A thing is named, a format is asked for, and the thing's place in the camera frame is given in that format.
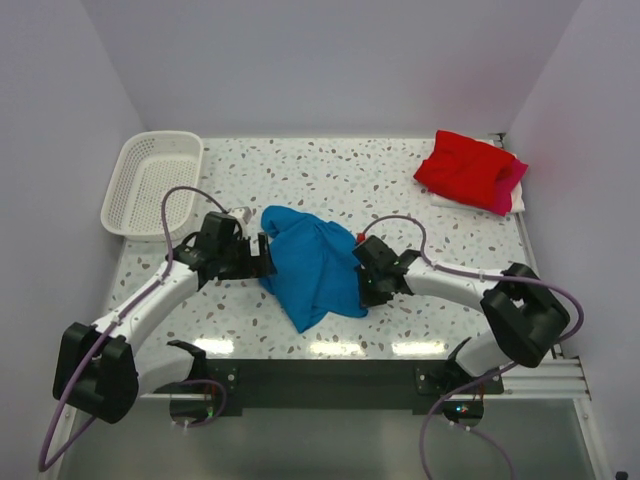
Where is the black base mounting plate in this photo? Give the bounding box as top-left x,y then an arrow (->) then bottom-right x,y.
149,357 -> 505,419

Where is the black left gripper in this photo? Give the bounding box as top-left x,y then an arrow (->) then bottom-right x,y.
218,231 -> 276,280

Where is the aluminium frame rail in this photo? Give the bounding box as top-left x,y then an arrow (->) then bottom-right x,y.
502,359 -> 591,400

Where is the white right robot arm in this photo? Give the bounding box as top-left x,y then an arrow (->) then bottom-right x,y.
353,236 -> 570,393

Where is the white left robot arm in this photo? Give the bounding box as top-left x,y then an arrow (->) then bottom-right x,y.
53,207 -> 276,424

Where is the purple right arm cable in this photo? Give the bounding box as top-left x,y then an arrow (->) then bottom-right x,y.
362,214 -> 586,480

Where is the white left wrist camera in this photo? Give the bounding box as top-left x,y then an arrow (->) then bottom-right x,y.
228,206 -> 253,225

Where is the pink folded t shirt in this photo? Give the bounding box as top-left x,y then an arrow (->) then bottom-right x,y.
491,158 -> 528,216

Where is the blue t shirt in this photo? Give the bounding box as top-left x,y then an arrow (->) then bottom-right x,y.
260,205 -> 368,334

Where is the white folded t shirt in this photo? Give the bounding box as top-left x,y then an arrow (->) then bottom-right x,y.
428,183 -> 525,215

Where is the red folded t shirt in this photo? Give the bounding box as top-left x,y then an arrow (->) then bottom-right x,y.
413,130 -> 516,210

